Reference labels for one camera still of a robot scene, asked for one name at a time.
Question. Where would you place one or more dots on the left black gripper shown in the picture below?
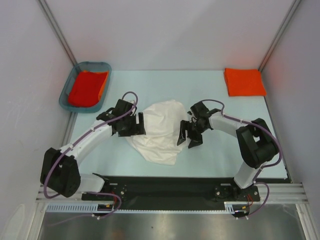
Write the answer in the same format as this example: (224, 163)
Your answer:
(137, 129)

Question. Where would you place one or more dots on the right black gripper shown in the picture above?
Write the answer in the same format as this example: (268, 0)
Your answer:
(185, 125)

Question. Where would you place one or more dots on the white printed t shirt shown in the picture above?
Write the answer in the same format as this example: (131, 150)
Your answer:
(162, 128)

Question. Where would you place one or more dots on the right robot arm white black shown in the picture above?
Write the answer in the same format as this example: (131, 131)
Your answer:
(259, 149)

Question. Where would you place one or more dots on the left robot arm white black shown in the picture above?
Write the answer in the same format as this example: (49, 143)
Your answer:
(60, 175)

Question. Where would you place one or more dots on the orange t shirt in basket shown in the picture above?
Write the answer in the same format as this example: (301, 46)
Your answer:
(95, 83)

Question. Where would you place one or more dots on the teal plastic basket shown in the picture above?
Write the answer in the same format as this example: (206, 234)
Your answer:
(91, 66)

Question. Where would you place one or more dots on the red t shirt in basket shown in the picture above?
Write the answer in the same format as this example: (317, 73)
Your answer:
(78, 96)

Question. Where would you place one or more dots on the folded orange t shirt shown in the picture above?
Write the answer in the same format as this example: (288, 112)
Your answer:
(244, 82)

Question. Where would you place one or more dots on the slotted grey cable duct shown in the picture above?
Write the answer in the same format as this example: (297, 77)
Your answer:
(104, 208)

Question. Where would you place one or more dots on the aluminium front rail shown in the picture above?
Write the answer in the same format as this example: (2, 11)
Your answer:
(279, 193)

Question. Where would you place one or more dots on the left aluminium corner post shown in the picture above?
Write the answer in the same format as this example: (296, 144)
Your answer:
(54, 25)

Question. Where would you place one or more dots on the aluminium corner post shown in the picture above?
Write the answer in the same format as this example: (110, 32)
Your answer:
(280, 32)
(54, 25)

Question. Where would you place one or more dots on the right aluminium corner post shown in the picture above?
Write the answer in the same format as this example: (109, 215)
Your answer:
(280, 32)

